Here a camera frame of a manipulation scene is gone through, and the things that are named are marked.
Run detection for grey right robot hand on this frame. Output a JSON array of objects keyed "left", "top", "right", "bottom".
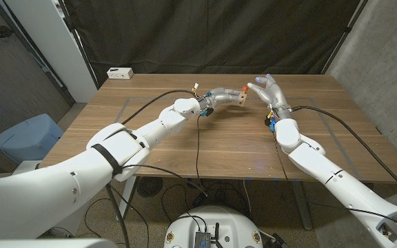
[{"left": 246, "top": 73, "right": 293, "bottom": 132}]

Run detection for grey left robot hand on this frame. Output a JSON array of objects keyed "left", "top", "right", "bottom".
[{"left": 196, "top": 87, "right": 244, "bottom": 117}]

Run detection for black backdrop curtain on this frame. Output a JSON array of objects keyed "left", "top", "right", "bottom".
[{"left": 62, "top": 0, "right": 368, "bottom": 87}]

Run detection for large wooden panel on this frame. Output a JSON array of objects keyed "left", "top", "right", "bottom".
[{"left": 114, "top": 96, "right": 365, "bottom": 182}]

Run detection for black backdrop stand pole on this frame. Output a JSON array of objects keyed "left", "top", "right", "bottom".
[
  {"left": 57, "top": 0, "right": 99, "bottom": 89},
  {"left": 320, "top": 0, "right": 370, "bottom": 75}
]

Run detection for white power strip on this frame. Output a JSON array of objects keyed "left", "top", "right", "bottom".
[{"left": 106, "top": 67, "right": 134, "bottom": 80}]

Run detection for round black fan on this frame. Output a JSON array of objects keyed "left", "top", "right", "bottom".
[{"left": 136, "top": 176, "right": 163, "bottom": 198}]

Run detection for grey table leg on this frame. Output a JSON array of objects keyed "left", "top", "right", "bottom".
[{"left": 290, "top": 180, "right": 314, "bottom": 231}]

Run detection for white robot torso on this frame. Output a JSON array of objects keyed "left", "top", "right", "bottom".
[{"left": 163, "top": 205, "right": 264, "bottom": 248}]

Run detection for white table leg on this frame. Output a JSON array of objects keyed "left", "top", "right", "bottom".
[{"left": 115, "top": 176, "right": 137, "bottom": 222}]

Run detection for grey electronics box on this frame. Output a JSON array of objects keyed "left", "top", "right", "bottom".
[{"left": 194, "top": 231, "right": 212, "bottom": 248}]

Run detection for blue plastic bin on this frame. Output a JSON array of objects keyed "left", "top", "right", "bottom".
[{"left": 0, "top": 114, "right": 64, "bottom": 165}]

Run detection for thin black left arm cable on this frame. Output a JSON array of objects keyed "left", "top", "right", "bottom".
[{"left": 105, "top": 113, "right": 208, "bottom": 248}]

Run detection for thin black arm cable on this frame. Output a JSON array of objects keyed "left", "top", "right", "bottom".
[
  {"left": 105, "top": 113, "right": 208, "bottom": 248},
  {"left": 272, "top": 132, "right": 397, "bottom": 238}
]

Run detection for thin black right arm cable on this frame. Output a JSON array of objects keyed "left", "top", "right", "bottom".
[{"left": 272, "top": 132, "right": 397, "bottom": 238}]

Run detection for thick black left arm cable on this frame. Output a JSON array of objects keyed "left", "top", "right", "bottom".
[{"left": 121, "top": 89, "right": 198, "bottom": 125}]

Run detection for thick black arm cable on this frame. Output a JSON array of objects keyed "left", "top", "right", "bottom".
[
  {"left": 121, "top": 89, "right": 198, "bottom": 125},
  {"left": 290, "top": 105, "right": 397, "bottom": 203}
]

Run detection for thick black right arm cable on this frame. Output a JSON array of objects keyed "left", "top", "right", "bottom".
[{"left": 290, "top": 105, "right": 397, "bottom": 203}]

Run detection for black floor cable bundle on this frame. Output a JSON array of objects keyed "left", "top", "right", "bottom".
[{"left": 160, "top": 177, "right": 254, "bottom": 221}]

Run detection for white floor cable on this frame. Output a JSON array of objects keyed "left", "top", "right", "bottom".
[{"left": 242, "top": 179, "right": 253, "bottom": 216}]

